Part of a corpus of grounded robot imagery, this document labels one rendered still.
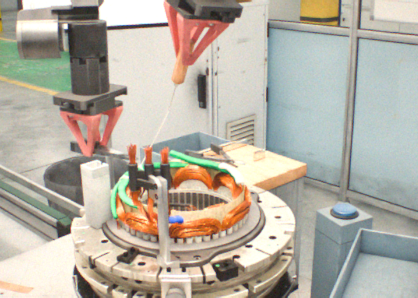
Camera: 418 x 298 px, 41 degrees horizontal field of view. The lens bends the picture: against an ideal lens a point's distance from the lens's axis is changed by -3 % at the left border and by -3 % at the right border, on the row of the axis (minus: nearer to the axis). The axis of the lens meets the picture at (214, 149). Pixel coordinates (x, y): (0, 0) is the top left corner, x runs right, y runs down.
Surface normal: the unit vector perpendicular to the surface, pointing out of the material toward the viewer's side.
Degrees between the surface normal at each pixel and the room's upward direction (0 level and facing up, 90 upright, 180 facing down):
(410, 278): 0
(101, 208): 90
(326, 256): 90
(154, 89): 90
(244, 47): 90
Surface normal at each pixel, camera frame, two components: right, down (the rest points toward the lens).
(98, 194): 0.71, 0.22
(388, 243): -0.40, 0.30
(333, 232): -0.89, 0.15
